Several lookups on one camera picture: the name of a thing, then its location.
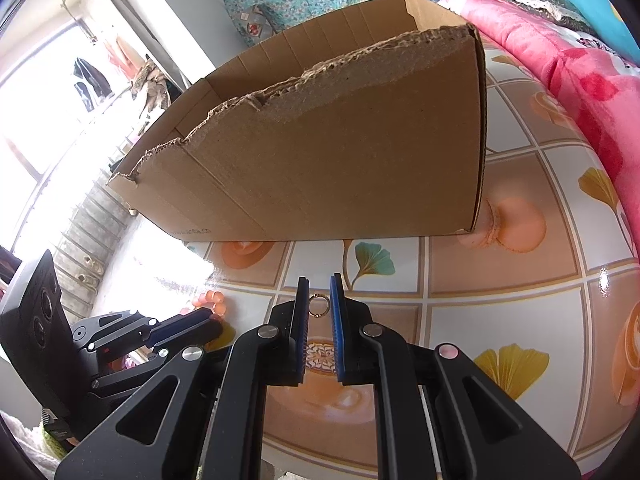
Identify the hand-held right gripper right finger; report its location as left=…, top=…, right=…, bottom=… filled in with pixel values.
left=329, top=272, right=583, bottom=480

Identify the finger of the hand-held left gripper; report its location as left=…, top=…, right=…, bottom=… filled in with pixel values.
left=71, top=308, right=213, bottom=356
left=90, top=320, right=226, bottom=400

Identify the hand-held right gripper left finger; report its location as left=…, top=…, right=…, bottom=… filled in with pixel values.
left=54, top=276, right=313, bottom=480

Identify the pink bead bracelet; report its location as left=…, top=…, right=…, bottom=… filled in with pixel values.
left=191, top=289, right=230, bottom=317

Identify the brown cardboard box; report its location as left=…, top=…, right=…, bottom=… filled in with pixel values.
left=106, top=0, right=488, bottom=243

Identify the person's left forearm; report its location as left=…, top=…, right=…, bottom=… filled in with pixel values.
left=0, top=407, right=71, bottom=466

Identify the beige shoes pair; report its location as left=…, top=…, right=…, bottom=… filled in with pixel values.
left=75, top=255, right=106, bottom=283

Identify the metal window railing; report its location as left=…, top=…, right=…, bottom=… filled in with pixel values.
left=52, top=170, right=136, bottom=321

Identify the tile-patterned tablecloth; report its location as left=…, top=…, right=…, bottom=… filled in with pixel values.
left=95, top=35, right=640, bottom=480

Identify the beige patterned cloth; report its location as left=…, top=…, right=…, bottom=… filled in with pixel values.
left=131, top=55, right=171, bottom=121

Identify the dark hanging jacket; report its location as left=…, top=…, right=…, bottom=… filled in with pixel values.
left=72, top=57, right=113, bottom=113

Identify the pink hanging garment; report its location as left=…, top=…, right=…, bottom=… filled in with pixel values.
left=102, top=35, right=141, bottom=81

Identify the grey flowered pillow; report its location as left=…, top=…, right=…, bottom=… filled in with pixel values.
left=235, top=4, right=278, bottom=48

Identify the pink blanket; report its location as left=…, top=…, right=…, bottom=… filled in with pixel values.
left=437, top=0, right=640, bottom=271

